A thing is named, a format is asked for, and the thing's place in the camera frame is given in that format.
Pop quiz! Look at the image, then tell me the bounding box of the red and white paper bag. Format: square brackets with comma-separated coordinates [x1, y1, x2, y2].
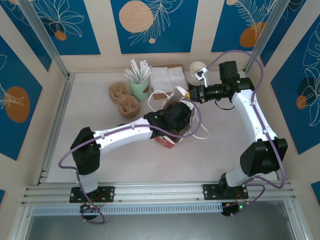
[147, 85, 210, 151]

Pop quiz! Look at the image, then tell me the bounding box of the white napkin stack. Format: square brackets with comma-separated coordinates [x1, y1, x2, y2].
[149, 66, 187, 91]

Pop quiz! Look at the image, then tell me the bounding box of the mint green straw holder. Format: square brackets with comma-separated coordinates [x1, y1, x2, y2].
[128, 74, 151, 103]

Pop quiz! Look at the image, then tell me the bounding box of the brown pulp cup carrier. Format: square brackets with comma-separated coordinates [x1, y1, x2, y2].
[117, 107, 140, 119]
[108, 82, 140, 116]

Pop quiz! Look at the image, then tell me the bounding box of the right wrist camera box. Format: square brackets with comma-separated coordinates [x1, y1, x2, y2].
[195, 67, 209, 87]

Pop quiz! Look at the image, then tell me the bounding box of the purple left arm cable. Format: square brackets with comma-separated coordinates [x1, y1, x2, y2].
[58, 98, 203, 225]

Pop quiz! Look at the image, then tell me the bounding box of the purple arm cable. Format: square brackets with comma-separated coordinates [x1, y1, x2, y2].
[58, 98, 203, 225]
[206, 49, 287, 218]

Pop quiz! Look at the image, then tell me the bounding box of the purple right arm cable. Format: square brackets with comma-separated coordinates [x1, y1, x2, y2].
[206, 49, 287, 218]

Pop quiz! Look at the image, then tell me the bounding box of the blue floral wall panel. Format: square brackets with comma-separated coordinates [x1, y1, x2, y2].
[110, 0, 200, 55]
[0, 36, 43, 161]
[211, 0, 277, 53]
[270, 27, 320, 155]
[26, 0, 102, 56]
[259, 0, 320, 67]
[0, 4, 53, 73]

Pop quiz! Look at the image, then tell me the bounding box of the aluminium corner post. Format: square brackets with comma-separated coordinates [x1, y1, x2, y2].
[244, 0, 287, 76]
[17, 0, 76, 80]

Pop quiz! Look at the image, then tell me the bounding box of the aluminium front rail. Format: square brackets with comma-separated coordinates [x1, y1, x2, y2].
[21, 181, 297, 207]

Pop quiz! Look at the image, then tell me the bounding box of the grey slotted cable duct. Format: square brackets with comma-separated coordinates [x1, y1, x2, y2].
[32, 202, 223, 216]

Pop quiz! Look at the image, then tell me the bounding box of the aluminium side rail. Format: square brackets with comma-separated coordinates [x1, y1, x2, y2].
[37, 73, 76, 186]

